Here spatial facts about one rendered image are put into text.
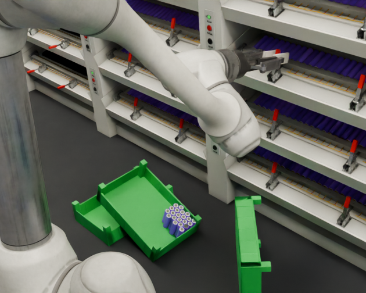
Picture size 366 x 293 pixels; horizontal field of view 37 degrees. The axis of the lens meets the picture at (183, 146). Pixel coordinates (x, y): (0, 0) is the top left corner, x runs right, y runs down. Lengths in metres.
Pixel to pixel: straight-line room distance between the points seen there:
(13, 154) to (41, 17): 0.27
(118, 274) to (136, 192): 0.92
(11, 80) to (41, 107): 1.84
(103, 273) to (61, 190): 1.17
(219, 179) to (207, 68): 0.74
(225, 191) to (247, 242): 0.45
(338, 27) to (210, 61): 0.34
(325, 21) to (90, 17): 0.76
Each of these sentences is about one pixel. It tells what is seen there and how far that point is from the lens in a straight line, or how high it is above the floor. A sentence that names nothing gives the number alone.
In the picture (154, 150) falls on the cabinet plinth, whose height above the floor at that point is 0.02.
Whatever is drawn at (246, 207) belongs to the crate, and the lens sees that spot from 1.66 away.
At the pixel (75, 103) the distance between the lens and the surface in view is 2.67.
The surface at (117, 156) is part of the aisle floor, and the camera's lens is 2.31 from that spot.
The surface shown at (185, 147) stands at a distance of 2.03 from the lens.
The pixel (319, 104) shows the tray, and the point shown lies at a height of 0.53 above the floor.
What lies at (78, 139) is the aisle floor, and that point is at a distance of 2.47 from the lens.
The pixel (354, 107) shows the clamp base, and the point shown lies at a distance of 1.48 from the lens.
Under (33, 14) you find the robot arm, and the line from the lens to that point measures 0.85.
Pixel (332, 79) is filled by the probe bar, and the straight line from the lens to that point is 1.55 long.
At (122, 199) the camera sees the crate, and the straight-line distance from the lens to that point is 1.90.
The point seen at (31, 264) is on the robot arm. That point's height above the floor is 0.53.
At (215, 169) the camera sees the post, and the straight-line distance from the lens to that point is 1.94.
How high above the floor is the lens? 1.26
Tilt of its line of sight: 33 degrees down
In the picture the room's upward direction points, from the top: 5 degrees counter-clockwise
